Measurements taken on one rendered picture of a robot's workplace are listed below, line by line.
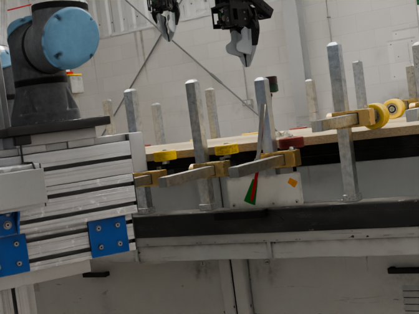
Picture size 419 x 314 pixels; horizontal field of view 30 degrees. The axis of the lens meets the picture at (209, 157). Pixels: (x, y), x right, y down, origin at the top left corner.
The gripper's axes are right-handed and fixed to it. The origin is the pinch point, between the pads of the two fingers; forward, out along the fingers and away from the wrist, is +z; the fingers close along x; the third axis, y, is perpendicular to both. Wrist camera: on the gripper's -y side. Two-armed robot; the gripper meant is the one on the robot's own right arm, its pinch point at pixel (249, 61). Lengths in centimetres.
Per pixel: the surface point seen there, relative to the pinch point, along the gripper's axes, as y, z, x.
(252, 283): -54, 73, -68
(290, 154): -41, 26, -29
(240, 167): -12.5, 27.1, -21.2
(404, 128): -67, 23, -5
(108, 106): -93, 0, -206
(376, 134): -64, 24, -14
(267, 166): -28.5, 28.5, -27.1
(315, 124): -20.6, 17.3, 0.4
